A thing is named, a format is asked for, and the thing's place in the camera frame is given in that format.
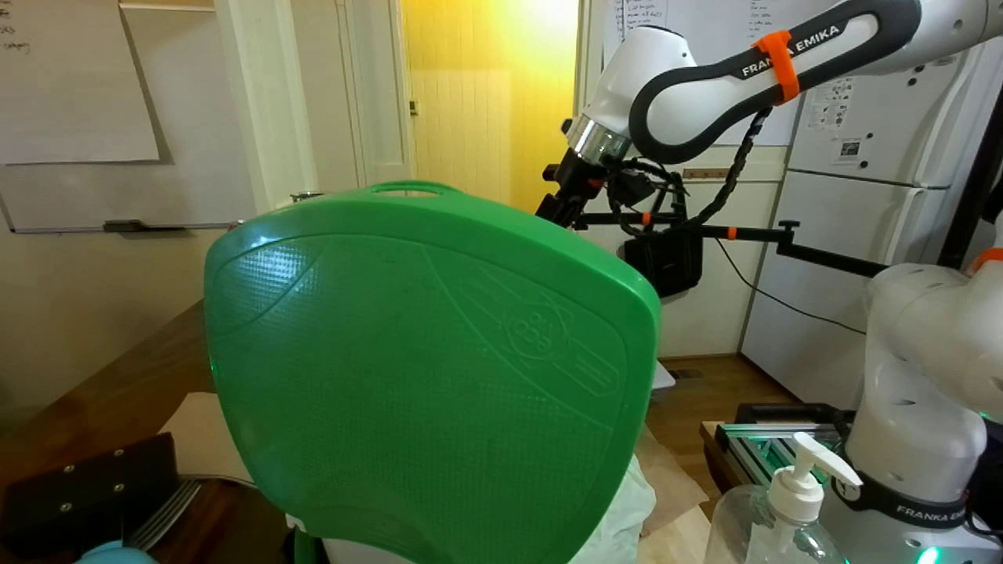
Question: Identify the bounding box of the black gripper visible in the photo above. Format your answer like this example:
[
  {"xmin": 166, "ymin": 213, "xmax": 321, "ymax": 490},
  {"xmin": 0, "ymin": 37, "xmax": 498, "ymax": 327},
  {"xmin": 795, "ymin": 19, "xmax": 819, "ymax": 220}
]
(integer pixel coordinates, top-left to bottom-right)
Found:
[{"xmin": 533, "ymin": 141, "xmax": 620, "ymax": 232}]

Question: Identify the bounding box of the orange clamp on arm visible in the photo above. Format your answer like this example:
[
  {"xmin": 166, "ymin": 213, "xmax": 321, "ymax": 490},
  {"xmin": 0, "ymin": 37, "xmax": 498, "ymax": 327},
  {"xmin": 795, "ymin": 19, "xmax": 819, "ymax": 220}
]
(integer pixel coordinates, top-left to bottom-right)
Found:
[{"xmin": 751, "ymin": 30, "xmax": 805, "ymax": 104}]

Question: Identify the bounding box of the green bin lid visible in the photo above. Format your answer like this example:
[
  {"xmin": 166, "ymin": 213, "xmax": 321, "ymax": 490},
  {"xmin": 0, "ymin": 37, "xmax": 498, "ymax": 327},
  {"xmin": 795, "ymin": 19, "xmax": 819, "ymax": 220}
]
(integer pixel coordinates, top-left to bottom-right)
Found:
[{"xmin": 202, "ymin": 179, "xmax": 664, "ymax": 564}]

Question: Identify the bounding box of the white plastic bin liner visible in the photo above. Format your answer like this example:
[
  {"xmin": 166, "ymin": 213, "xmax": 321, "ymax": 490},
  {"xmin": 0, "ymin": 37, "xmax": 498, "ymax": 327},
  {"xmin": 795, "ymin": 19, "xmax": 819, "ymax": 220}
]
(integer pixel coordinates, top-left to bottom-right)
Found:
[{"xmin": 567, "ymin": 450, "xmax": 663, "ymax": 564}]

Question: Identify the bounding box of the white refrigerator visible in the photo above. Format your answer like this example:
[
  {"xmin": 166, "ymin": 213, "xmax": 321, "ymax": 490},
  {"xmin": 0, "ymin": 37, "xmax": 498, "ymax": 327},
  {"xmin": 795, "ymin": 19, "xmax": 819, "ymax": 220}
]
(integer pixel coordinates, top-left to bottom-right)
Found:
[{"xmin": 738, "ymin": 41, "xmax": 1003, "ymax": 413}]

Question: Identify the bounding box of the clear pump bottle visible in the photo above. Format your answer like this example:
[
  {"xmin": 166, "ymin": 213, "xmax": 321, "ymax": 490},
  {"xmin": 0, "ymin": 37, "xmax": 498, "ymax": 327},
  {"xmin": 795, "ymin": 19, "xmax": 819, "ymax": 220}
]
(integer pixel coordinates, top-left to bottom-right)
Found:
[{"xmin": 705, "ymin": 431, "xmax": 868, "ymax": 564}]

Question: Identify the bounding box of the long brown wooden table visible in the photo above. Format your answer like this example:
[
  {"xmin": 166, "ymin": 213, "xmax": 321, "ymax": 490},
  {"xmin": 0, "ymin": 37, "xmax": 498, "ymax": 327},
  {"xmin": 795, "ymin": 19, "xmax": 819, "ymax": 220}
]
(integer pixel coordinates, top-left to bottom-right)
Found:
[{"xmin": 0, "ymin": 298, "xmax": 301, "ymax": 564}]

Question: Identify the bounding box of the black riveted case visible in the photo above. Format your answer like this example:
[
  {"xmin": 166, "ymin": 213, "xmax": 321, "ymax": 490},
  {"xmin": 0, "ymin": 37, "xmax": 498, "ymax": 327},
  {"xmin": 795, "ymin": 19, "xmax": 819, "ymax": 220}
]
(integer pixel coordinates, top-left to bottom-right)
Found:
[{"xmin": 0, "ymin": 431, "xmax": 208, "ymax": 560}]

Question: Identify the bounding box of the black exterior camera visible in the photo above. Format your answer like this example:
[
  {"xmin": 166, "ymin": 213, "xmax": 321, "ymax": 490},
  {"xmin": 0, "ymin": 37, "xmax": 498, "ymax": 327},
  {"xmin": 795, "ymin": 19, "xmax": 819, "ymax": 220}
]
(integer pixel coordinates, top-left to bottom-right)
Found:
[{"xmin": 620, "ymin": 226, "xmax": 705, "ymax": 303}]

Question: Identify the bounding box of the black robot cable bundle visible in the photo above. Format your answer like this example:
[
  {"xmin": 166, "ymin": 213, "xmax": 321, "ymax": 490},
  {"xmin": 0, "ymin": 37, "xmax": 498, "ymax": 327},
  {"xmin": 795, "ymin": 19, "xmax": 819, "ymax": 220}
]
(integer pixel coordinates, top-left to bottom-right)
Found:
[{"xmin": 605, "ymin": 96, "xmax": 780, "ymax": 235}]

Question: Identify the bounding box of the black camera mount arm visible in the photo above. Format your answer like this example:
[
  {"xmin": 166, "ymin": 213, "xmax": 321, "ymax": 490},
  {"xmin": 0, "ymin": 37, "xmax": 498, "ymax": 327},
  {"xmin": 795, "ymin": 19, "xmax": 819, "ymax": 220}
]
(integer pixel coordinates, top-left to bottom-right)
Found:
[{"xmin": 571, "ymin": 211, "xmax": 894, "ymax": 282}]

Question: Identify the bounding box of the aluminium frame with green light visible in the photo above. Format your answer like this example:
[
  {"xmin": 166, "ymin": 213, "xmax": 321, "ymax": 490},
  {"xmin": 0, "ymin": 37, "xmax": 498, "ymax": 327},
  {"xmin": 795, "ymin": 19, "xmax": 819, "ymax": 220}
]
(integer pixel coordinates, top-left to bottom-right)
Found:
[{"xmin": 699, "ymin": 398, "xmax": 860, "ymax": 495}]

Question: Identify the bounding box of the white wall whiteboard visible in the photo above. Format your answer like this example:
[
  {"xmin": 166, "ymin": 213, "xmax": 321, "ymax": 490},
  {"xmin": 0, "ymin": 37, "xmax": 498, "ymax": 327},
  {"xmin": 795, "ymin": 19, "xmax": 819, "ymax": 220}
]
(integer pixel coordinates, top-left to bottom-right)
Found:
[{"xmin": 0, "ymin": 0, "xmax": 168, "ymax": 171}]

